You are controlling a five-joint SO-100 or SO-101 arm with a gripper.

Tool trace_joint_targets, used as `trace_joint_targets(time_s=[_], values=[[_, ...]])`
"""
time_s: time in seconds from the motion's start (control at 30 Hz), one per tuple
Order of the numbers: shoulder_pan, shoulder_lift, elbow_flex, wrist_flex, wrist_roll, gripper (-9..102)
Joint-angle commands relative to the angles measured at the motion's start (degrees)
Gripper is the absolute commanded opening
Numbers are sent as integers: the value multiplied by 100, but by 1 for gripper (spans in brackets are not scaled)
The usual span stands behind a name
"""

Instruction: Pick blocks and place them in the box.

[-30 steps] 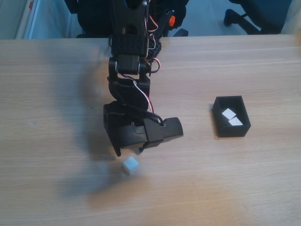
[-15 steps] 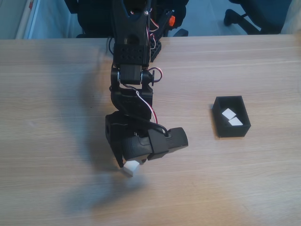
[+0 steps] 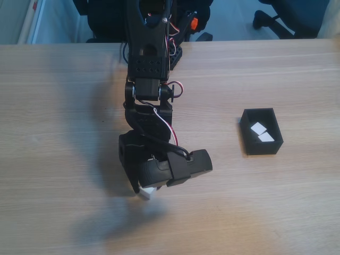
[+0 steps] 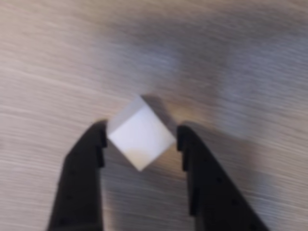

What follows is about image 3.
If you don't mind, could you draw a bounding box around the black oval webcam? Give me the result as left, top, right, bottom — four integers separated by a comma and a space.
139, 149, 213, 188

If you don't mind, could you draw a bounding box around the black camera cable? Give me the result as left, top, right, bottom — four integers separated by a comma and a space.
138, 132, 194, 162

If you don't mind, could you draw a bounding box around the white cube block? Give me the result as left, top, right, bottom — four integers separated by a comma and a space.
250, 122, 268, 135
139, 187, 157, 200
257, 132, 275, 143

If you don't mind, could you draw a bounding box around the black clamp with orange button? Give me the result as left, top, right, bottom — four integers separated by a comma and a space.
176, 11, 200, 43

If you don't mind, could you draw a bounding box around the dark rectangular open box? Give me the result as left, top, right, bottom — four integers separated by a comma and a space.
240, 107, 284, 156

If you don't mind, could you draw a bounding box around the black camera mounting bracket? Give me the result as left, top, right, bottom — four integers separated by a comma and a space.
166, 152, 192, 188

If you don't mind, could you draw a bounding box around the white panel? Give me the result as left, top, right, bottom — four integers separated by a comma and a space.
17, 0, 46, 45

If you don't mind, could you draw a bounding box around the red white servo cable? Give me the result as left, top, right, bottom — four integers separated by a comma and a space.
168, 80, 184, 98
152, 107, 179, 148

